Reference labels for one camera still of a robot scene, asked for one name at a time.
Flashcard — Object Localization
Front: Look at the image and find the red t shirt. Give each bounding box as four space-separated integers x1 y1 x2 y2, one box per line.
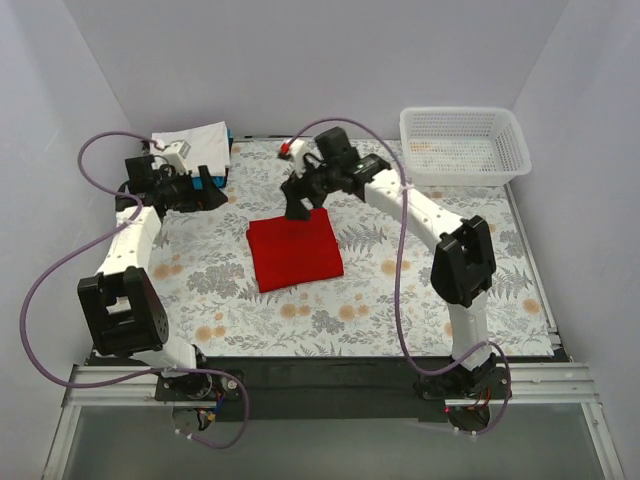
246 208 344 293

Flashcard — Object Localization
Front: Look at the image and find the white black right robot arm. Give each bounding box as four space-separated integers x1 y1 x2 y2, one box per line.
278 127 496 398

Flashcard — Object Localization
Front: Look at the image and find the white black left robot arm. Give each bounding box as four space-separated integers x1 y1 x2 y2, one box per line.
77 155 228 400

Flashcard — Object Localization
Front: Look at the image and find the teal folded t shirt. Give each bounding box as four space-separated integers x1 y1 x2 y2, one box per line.
189 122 233 188

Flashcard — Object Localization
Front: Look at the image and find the white folded t shirt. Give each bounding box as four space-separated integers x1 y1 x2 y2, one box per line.
151 121 231 177

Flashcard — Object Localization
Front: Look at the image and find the white plastic basket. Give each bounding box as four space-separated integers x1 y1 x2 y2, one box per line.
399 107 532 187

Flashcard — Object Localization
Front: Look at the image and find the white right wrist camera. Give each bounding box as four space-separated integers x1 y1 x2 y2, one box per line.
278 138 312 177

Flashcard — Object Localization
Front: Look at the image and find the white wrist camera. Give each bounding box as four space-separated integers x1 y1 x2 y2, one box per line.
278 138 312 177
160 140 191 174

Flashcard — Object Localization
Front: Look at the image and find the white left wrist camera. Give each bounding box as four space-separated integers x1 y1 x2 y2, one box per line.
160 140 191 174

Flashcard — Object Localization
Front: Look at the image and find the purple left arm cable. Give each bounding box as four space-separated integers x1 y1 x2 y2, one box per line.
20 130 251 450

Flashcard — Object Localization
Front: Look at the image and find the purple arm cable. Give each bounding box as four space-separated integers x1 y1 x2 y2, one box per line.
279 117 514 437
20 130 251 450

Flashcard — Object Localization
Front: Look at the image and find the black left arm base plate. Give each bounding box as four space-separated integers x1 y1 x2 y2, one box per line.
154 369 244 402

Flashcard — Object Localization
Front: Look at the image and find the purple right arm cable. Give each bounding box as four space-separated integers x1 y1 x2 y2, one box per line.
279 117 514 437

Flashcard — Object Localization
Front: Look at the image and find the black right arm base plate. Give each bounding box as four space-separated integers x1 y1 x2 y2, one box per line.
413 357 507 400

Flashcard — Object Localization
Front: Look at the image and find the aluminium front rail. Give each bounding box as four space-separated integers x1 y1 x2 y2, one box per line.
63 362 599 406

